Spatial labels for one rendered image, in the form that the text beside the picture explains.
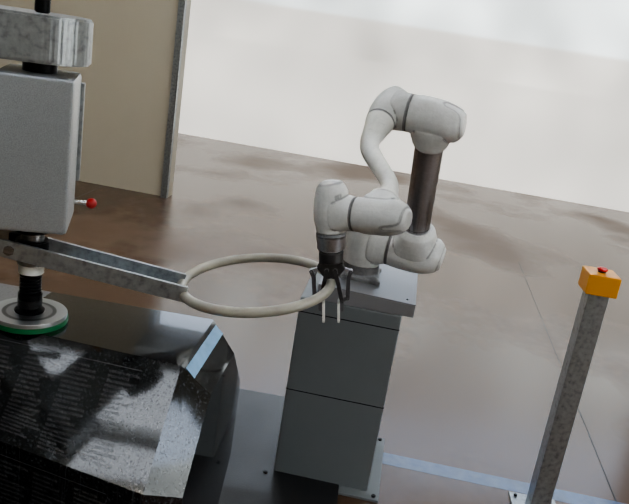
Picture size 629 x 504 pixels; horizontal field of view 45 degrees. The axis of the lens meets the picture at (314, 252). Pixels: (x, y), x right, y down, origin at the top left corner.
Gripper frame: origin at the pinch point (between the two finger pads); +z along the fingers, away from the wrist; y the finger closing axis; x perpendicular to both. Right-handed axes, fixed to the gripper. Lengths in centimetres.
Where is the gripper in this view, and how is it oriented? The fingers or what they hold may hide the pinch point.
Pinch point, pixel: (331, 311)
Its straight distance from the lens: 235.3
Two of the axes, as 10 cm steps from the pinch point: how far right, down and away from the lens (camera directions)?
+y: -10.0, -0.1, 0.5
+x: -0.5, 3.2, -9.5
